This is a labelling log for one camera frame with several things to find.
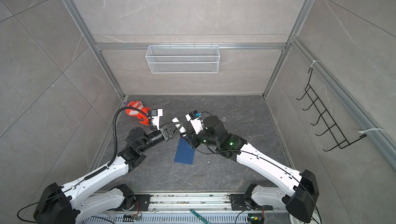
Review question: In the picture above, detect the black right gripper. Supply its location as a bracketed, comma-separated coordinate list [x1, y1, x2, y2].
[180, 125, 221, 149]

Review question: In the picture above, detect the blue envelope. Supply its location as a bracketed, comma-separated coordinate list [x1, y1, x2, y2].
[174, 137, 195, 165]

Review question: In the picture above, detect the white glue stick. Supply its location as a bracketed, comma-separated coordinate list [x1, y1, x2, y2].
[172, 117, 186, 134]

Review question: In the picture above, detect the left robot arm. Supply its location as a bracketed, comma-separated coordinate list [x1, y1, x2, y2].
[31, 105, 184, 224]

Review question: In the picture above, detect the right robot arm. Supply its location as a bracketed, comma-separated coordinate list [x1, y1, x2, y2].
[175, 115, 322, 224]

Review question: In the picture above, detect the red plush toy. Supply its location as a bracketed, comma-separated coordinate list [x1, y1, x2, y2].
[125, 100, 151, 126]

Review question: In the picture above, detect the white analog clock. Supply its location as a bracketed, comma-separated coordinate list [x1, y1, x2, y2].
[289, 214, 304, 224]

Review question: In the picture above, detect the white wire basket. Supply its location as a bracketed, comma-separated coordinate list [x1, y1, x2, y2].
[145, 45, 221, 74]

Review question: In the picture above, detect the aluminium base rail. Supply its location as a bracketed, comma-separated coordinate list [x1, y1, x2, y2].
[83, 192, 290, 224]

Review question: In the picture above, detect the black wire hook rack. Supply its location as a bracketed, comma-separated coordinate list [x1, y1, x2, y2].
[296, 68, 367, 152]

